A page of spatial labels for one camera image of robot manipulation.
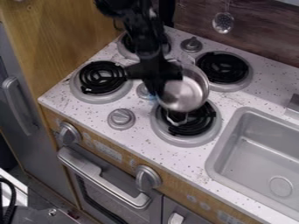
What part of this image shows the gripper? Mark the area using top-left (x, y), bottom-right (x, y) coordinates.
top-left (123, 52), bottom-right (185, 102)

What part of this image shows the toy stove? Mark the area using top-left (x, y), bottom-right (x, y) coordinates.
top-left (68, 28), bottom-right (255, 149)

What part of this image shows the silver strainer spoon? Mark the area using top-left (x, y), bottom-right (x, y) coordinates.
top-left (211, 0), bottom-right (236, 35)

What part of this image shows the grey toy fridge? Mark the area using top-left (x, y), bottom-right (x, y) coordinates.
top-left (0, 22), bottom-right (80, 207)

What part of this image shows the silver pan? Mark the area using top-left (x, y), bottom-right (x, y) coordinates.
top-left (155, 62), bottom-right (212, 114)

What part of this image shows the toy sink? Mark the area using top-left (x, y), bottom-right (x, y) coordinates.
top-left (204, 106), bottom-right (299, 221)

